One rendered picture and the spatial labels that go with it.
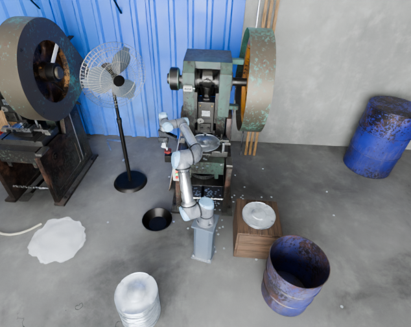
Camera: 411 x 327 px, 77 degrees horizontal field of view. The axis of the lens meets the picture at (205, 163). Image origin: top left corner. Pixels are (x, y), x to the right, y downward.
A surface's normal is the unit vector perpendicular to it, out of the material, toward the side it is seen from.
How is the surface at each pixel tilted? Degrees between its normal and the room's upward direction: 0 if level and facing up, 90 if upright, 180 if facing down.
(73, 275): 0
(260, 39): 26
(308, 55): 90
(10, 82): 83
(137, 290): 0
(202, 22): 90
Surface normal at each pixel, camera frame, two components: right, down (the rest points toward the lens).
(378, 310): 0.04, -0.79
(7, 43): -0.02, -0.14
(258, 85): -0.02, 0.32
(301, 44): -0.04, 0.62
